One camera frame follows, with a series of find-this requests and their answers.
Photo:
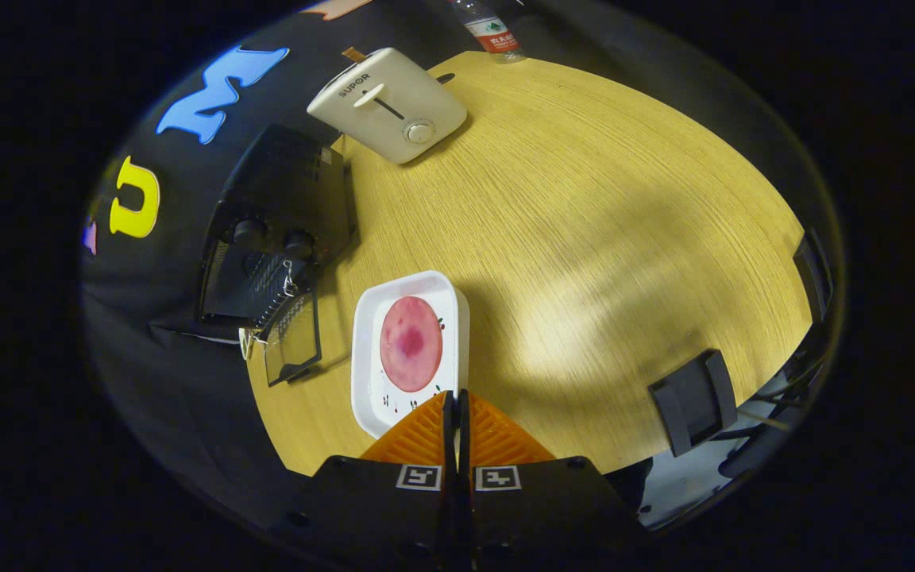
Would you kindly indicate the black table clamp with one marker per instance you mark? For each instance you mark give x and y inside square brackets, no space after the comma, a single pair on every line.
[813,274]
[692,401]

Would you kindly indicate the white pop-up toaster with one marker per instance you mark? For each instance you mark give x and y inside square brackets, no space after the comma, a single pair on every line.
[394,119]

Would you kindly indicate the brown bread slice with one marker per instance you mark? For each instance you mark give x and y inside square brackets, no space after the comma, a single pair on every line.
[353,53]

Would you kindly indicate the clear plastic water bottle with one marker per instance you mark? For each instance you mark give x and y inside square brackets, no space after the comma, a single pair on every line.
[493,36]

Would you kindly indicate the pink ham slice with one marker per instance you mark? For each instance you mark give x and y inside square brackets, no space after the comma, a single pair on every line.
[410,342]

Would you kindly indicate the white rectangular plate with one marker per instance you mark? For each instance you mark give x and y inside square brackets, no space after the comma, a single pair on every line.
[370,381]

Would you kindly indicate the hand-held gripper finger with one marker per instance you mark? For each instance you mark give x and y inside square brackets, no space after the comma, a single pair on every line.
[464,437]
[449,437]

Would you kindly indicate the black toaster oven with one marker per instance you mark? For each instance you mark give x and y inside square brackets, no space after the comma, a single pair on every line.
[291,191]

